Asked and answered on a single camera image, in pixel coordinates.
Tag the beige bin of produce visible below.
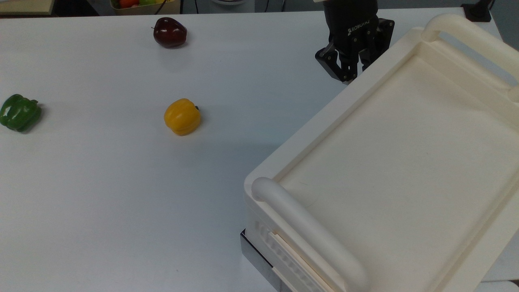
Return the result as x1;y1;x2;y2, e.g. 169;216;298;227
109;0;181;16

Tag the yellow bell pepper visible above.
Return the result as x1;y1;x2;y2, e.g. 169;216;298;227
164;98;202;137

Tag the dark red apple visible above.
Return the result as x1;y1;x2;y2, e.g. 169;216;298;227
152;17;188;49

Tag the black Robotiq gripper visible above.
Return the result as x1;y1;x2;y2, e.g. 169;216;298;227
315;0;396;83

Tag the light wooden board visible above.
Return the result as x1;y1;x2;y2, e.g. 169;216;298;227
0;0;56;16

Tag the cream plastic tray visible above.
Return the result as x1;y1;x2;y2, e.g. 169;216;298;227
243;13;519;292

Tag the green bell pepper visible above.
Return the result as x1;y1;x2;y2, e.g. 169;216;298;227
0;94;43;133

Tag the black table clamp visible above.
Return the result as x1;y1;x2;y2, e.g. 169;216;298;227
461;0;494;23

